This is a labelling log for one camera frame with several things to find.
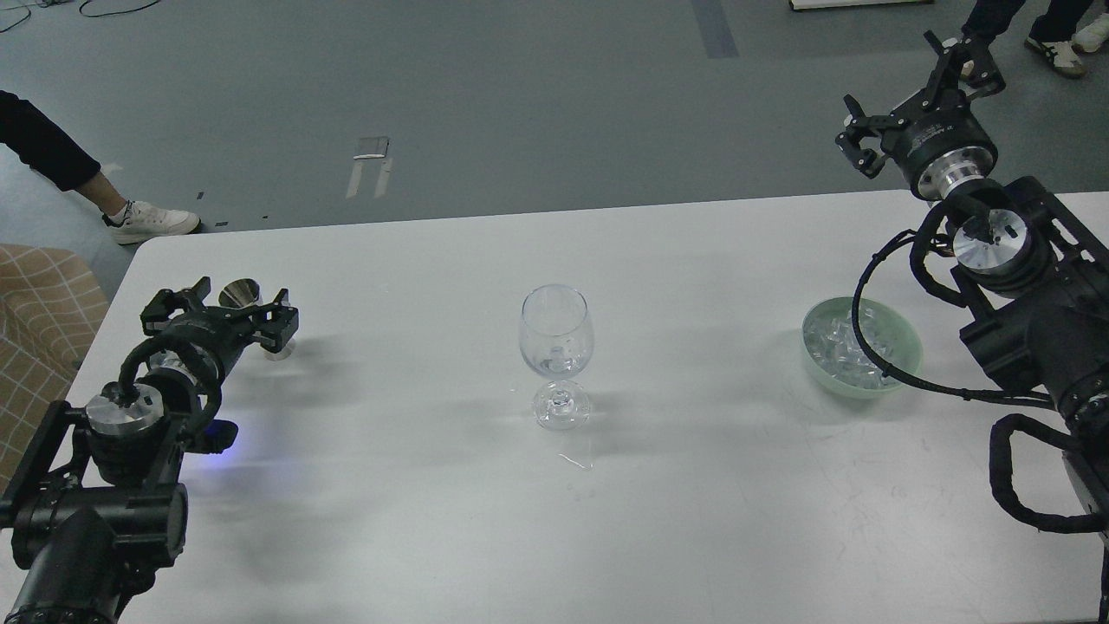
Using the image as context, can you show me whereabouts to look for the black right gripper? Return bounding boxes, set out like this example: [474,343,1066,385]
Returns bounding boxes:
[835,29,1008,202]

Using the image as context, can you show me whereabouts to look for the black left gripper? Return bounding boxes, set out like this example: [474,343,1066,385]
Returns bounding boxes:
[139,276,301,391]

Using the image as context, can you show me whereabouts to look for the silver metal jigger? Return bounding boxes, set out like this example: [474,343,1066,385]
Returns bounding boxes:
[218,278,297,361]

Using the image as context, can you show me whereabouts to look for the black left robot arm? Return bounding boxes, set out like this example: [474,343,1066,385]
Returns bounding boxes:
[3,277,301,623]

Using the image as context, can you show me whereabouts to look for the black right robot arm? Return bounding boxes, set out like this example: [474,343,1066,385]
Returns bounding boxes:
[835,31,1108,540]

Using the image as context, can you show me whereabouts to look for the clear wine glass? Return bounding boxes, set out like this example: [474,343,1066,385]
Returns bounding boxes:
[518,283,596,431]

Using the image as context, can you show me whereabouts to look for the standing person white sneakers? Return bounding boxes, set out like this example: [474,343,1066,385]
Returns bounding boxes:
[949,0,1109,81]

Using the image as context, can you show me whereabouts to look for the beige checked cushion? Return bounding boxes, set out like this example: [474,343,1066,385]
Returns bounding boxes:
[1,244,108,485]

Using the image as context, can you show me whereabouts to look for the seated person in black trousers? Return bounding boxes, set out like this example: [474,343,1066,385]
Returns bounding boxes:
[1,91,202,245]

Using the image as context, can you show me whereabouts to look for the green bowl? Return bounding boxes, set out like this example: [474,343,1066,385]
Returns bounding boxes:
[801,296,924,399]

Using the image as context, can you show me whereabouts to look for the black floor cables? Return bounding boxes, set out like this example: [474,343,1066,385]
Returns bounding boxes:
[0,0,164,34]

